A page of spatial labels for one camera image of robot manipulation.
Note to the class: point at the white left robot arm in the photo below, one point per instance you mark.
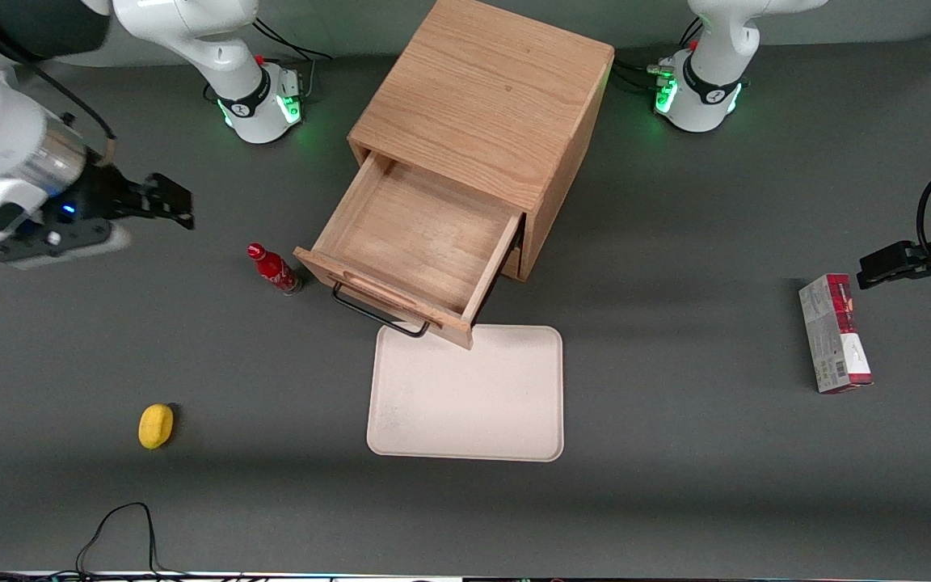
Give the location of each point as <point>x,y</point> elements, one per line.
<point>712,81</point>

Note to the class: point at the wooden two-drawer cabinet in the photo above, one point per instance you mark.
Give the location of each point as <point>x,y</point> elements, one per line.
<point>490,89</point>

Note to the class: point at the red cola bottle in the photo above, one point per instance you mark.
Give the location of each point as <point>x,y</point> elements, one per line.
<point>275,271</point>

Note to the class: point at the wooden drawer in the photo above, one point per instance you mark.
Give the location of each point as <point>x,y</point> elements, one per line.
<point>514,263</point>
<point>417,234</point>

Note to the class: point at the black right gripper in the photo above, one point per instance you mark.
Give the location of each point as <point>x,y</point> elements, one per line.
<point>102,196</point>

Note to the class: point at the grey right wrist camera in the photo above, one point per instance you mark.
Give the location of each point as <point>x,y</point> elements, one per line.
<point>61,245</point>

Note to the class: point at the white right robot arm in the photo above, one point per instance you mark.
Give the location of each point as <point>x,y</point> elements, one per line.
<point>191,32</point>

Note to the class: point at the yellow lemon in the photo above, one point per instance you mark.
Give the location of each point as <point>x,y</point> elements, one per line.
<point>155,426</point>

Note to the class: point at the grey and red carton box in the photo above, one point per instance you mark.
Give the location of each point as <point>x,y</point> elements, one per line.
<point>833,335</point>

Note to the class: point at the beige rectangular tray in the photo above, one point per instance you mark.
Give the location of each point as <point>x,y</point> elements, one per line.
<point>465,404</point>

